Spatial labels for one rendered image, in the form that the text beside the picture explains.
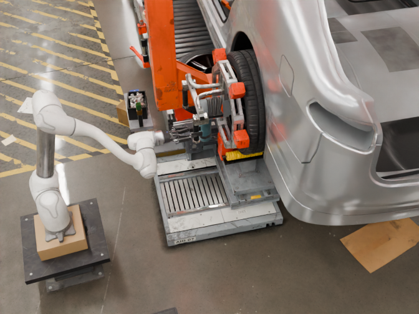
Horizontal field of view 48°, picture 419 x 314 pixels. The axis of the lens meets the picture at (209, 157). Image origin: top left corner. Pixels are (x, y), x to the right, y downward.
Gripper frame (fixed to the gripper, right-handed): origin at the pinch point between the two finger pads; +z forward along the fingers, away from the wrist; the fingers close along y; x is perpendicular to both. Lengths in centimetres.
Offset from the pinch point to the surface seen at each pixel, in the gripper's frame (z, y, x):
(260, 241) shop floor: 37, 33, -83
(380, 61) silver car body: 124, -14, 21
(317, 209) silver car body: 44, 79, 10
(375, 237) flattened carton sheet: 116, 48, -82
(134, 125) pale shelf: -34, -57, -38
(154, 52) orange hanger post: -15, -60, 20
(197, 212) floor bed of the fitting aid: -1, 2, -76
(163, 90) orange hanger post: -11, -59, -12
